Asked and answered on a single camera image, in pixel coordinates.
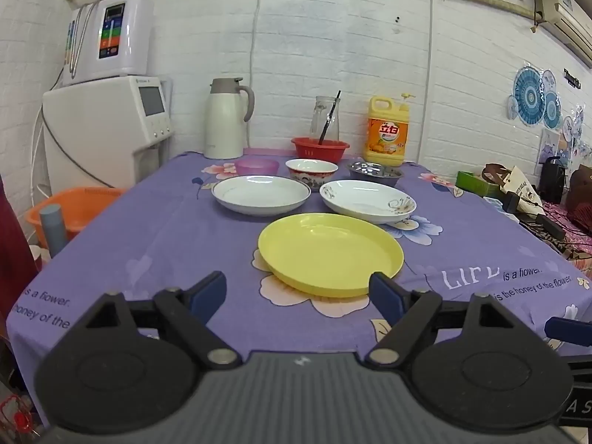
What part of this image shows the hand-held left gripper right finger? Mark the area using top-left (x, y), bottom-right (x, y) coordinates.
top-left (364, 272), bottom-right (542, 367)

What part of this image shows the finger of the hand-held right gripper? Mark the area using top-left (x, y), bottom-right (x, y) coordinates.
top-left (545, 317), bottom-right (592, 347)

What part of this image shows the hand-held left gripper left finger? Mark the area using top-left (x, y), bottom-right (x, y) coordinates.
top-left (69, 271), bottom-right (242, 371)

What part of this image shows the yellow plastic plate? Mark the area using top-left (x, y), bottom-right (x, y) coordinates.
top-left (258, 213), bottom-right (404, 299)

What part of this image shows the white floral plate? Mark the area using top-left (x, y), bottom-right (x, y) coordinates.
top-left (319, 179), bottom-right (417, 225)

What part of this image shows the plain white plate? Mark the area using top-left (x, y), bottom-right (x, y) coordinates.
top-left (211, 175), bottom-right (312, 216)

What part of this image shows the stainless steel bowl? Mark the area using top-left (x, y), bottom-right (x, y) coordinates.
top-left (347, 162), bottom-right (404, 184)

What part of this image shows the purple plastic bowl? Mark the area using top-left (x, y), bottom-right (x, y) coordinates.
top-left (236, 157), bottom-right (279, 177)

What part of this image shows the red patterned ceramic bowl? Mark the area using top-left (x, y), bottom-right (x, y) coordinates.
top-left (285, 158), bottom-right (339, 191)

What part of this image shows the purple floral tablecloth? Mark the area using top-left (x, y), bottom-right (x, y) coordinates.
top-left (6, 150), bottom-right (592, 426)

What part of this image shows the black power adapter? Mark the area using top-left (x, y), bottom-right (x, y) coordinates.
top-left (540, 216), bottom-right (568, 242)

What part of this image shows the dark brown bag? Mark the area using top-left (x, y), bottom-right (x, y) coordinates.
top-left (566, 164), bottom-right (592, 235)

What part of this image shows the green box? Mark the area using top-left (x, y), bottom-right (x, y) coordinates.
top-left (455, 171), bottom-right (503, 199)

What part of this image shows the beige tote bag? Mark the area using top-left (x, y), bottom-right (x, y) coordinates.
top-left (499, 165), bottom-right (545, 216)

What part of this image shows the black speaker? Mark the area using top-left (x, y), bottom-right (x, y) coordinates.
top-left (539, 156), bottom-right (568, 204)

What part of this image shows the orange plastic basin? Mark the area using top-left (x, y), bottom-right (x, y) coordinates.
top-left (25, 187), bottom-right (125, 247)

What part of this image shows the red plastic basket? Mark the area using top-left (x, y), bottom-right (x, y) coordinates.
top-left (291, 137), bottom-right (350, 162)

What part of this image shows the yellow detergent bottle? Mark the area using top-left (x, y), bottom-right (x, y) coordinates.
top-left (364, 93), bottom-right (416, 168)

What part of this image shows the grey cylindrical bottle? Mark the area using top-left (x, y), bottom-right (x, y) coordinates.
top-left (39, 204), bottom-right (68, 260)

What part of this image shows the white thermos jug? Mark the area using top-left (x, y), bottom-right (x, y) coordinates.
top-left (204, 78), bottom-right (255, 159)

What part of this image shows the glass jug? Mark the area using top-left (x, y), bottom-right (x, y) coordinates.
top-left (310, 96), bottom-right (340, 142)

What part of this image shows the black stirring stick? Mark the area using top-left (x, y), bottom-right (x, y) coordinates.
top-left (317, 91), bottom-right (342, 145)

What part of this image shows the white water dispenser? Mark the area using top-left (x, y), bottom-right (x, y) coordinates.
top-left (43, 75), bottom-right (175, 190)

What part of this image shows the dark red cloth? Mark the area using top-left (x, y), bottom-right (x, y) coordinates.
top-left (0, 178), bottom-right (38, 322)

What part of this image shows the white water purifier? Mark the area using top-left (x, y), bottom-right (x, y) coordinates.
top-left (62, 0), bottom-right (153, 86)

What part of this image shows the white air conditioner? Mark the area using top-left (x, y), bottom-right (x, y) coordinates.
top-left (532, 0), bottom-right (592, 66)

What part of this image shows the grey power cable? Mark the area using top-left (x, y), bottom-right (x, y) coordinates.
top-left (41, 104), bottom-right (136, 188)

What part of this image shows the vertical white wall pipe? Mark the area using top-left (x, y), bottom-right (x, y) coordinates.
top-left (417, 0), bottom-right (436, 164)

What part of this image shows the blue fan wall decoration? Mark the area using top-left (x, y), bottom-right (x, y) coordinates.
top-left (508, 65), bottom-right (563, 129)

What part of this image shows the metal flexible hose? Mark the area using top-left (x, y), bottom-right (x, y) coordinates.
top-left (67, 4), bottom-right (95, 80)

